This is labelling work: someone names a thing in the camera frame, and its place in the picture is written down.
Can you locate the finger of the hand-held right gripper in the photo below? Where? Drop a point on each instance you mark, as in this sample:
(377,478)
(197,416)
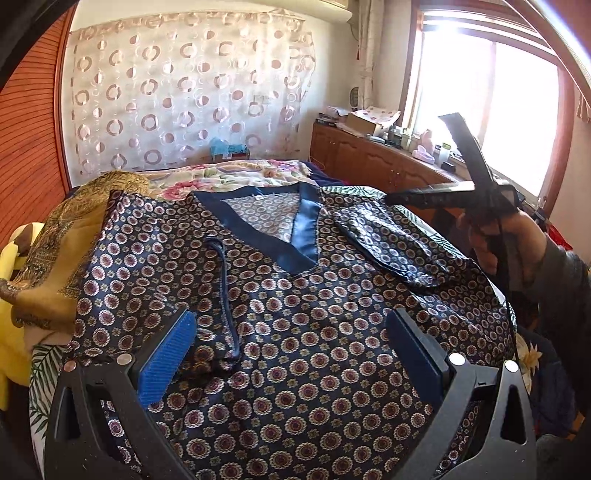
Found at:
(434,197)
(466,147)

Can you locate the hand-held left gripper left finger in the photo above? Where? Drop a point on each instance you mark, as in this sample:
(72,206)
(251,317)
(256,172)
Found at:
(164,357)

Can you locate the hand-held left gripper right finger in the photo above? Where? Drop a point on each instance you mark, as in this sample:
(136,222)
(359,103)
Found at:
(415,353)

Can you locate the navy patterned satin shirt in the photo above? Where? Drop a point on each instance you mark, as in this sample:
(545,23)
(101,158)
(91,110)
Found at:
(300,323)

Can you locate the person's right hand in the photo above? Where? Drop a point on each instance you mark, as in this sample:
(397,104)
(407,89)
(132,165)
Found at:
(526,249)

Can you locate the pink soft item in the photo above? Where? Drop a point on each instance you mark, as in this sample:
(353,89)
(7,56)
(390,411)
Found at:
(425,145)

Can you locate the wooden cabinet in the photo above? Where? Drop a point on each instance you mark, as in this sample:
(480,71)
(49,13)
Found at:
(369,157)

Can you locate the cardboard box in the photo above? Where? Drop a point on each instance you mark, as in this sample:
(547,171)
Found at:
(362,123)

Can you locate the dark blue blanket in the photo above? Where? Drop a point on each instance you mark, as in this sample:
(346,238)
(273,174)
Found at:
(328,175)

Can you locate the beige window curtain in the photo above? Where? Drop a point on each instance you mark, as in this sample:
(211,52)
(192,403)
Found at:
(374,55)

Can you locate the dark floral cloth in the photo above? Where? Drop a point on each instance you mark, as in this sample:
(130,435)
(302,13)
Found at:
(549,383)

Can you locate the mustard patterned cloth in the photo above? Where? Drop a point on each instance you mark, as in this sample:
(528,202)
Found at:
(69,240)

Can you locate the yellow cloth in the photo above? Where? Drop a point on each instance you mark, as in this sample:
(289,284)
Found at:
(14,332)

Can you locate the floral bedsheet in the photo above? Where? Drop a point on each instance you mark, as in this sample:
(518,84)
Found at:
(221,177)

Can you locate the white air conditioner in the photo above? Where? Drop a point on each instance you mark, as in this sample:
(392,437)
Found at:
(323,11)

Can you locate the blue tissue box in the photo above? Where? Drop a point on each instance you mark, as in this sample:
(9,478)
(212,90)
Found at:
(228,147)

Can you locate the wooden headboard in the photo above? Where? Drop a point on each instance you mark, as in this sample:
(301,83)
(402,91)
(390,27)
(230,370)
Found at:
(32,138)

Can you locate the sheer curtain with circles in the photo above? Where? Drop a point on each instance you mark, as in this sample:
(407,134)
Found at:
(184,92)

